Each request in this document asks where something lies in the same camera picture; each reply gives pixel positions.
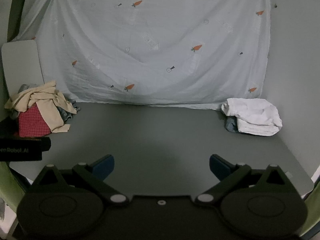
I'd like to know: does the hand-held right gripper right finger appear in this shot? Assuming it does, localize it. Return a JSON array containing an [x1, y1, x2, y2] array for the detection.
[[195, 154, 297, 207]]

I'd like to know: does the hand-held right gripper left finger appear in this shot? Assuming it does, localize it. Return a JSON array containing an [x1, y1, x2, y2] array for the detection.
[[27, 154, 130, 207]]

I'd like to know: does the beige garment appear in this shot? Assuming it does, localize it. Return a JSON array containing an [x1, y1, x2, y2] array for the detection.
[[4, 81, 77, 133]]

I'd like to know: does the red checkered cloth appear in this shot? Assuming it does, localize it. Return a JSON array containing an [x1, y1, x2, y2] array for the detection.
[[18, 105, 52, 138]]

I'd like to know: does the blue folded garment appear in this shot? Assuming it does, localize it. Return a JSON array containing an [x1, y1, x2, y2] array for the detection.
[[224, 117, 240, 133]]

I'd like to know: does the blue denim garment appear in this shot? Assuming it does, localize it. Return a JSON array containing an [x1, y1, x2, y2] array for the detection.
[[56, 99, 81, 124]]

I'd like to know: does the white folded garment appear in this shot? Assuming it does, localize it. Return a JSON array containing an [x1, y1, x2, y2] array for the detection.
[[221, 98, 283, 137]]

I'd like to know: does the white rounded panel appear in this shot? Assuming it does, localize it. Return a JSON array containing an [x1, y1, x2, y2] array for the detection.
[[1, 40, 45, 98]]

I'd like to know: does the carrot print light sheet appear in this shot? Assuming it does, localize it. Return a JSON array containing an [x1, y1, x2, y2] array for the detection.
[[12, 0, 278, 110]]

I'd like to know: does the light green chair frame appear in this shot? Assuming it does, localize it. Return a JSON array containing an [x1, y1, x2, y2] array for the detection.
[[299, 177, 320, 238], [0, 161, 28, 207]]

